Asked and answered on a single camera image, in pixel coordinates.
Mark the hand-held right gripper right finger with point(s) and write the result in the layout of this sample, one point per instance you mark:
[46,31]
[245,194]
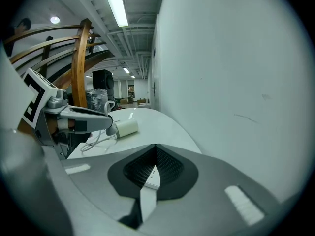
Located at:
[209,200]

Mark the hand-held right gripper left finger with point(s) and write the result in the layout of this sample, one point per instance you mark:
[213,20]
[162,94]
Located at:
[103,185]

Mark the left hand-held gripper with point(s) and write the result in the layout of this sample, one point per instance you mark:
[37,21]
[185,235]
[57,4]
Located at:
[37,97]

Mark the white power strip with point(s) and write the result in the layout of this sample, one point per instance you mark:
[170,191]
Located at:
[152,181]

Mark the person's left forearm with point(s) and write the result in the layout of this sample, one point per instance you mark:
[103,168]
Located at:
[25,128]

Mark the person's left hand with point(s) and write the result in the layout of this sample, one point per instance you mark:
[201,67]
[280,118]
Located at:
[53,126]

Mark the plastic-wrapped goods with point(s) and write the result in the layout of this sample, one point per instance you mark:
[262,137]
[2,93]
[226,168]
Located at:
[97,99]

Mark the cardboard box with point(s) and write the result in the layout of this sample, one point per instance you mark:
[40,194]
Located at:
[126,100]

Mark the black stacked machine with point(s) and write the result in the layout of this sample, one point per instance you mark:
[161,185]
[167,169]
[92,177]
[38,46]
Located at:
[102,82]

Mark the dark framed window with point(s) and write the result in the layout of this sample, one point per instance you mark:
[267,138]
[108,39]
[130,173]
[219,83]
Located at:
[131,91]

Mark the small ceiling light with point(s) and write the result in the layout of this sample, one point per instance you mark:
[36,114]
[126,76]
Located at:
[126,70]

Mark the white door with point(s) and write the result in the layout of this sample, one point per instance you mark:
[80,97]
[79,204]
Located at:
[154,99]

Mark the round ceiling light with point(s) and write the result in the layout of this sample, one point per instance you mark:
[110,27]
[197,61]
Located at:
[55,19]

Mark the long ceiling tube light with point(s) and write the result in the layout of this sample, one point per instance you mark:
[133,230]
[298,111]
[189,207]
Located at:
[116,6]

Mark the blue wall sign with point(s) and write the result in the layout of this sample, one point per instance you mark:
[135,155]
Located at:
[154,52]

